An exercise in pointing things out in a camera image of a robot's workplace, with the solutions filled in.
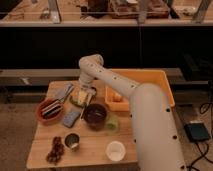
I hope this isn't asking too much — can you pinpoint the grey towel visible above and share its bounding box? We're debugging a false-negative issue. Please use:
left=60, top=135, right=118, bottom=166
left=54, top=83, right=74, bottom=102

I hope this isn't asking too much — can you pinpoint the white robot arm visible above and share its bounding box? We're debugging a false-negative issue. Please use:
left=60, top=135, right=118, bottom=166
left=79, top=54, right=187, bottom=171

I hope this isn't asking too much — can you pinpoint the wooden spoon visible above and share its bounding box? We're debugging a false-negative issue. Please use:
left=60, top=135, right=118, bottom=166
left=80, top=87, right=97, bottom=118

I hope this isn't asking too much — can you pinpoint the yellow block on plate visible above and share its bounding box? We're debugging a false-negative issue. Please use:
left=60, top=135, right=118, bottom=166
left=77, top=90, right=88, bottom=105

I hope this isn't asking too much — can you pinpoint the green plate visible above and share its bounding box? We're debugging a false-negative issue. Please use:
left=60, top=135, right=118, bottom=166
left=69, top=96, right=86, bottom=108

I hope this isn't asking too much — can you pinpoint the dark brown bowl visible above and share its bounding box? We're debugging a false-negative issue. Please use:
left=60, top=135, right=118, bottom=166
left=83, top=103, right=107, bottom=130

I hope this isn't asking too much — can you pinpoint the yellow plastic bin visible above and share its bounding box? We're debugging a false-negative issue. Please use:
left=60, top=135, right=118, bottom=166
left=104, top=69, right=176, bottom=112

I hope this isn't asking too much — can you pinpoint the blue sponge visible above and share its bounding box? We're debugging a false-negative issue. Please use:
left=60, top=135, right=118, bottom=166
left=63, top=111, right=80, bottom=128

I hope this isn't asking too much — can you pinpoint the orange bowl with striped item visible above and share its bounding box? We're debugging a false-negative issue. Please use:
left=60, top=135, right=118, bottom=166
left=36, top=99, right=64, bottom=125

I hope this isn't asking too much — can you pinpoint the green toy vegetable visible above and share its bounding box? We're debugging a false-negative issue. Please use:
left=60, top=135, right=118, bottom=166
left=106, top=115, right=119, bottom=131

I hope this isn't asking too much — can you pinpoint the metal cup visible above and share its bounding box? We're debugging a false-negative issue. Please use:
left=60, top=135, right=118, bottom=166
left=64, top=133, right=80, bottom=151

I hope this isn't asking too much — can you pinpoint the white cup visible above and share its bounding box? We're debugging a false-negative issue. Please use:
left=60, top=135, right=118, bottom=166
left=105, top=141, right=126, bottom=162

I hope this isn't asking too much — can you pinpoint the dark grape bunch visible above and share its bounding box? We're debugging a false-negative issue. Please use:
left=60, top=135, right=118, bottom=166
left=46, top=137, right=64, bottom=164

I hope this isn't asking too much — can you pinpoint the black foot pedal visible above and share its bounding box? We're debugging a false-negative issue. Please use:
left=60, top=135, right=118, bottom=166
left=184, top=123, right=210, bottom=142

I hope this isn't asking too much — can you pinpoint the black cable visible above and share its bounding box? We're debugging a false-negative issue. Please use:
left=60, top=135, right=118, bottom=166
left=186, top=99, right=213, bottom=171

